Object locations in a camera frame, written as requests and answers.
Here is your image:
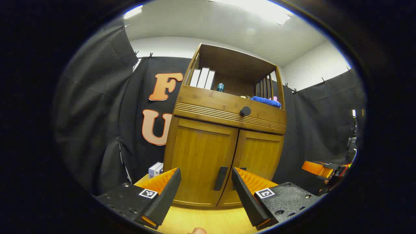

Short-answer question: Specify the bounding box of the wooden double-door shoe cabinet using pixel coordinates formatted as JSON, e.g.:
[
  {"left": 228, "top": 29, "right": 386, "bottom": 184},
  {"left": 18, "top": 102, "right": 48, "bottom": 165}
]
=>
[{"left": 162, "top": 43, "right": 287, "bottom": 208}]

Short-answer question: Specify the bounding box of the black backdrop cloth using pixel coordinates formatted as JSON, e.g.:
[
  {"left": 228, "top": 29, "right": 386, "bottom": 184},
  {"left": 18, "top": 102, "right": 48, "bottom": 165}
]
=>
[{"left": 54, "top": 19, "right": 368, "bottom": 195}]

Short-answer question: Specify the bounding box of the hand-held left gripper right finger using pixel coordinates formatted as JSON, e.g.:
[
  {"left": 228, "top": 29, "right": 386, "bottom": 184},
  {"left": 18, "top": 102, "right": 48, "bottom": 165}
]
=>
[{"left": 231, "top": 167, "right": 322, "bottom": 231}]

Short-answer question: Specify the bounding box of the wooden shoe cabinet door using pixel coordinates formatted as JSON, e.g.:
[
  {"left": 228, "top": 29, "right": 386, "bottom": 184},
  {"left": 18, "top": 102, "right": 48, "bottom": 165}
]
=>
[
  {"left": 217, "top": 129, "right": 285, "bottom": 208},
  {"left": 171, "top": 118, "right": 239, "bottom": 207}
]

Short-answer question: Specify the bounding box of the pale blue standing book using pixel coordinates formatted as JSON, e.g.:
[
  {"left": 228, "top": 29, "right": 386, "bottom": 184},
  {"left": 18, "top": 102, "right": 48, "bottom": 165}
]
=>
[{"left": 149, "top": 162, "right": 162, "bottom": 179}]

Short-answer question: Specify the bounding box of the blue towel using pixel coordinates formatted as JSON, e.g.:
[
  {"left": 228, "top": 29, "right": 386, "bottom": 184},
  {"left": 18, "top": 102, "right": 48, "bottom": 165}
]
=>
[{"left": 250, "top": 96, "right": 281, "bottom": 109}]

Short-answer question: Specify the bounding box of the wooden drawer with black knob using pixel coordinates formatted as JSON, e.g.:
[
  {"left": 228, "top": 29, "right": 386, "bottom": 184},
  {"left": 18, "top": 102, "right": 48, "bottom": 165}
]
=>
[{"left": 173, "top": 85, "right": 287, "bottom": 135}]

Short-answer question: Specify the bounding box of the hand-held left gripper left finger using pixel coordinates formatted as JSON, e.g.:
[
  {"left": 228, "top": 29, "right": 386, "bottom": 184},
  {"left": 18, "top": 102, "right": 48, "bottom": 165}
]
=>
[{"left": 93, "top": 167, "right": 182, "bottom": 230}]

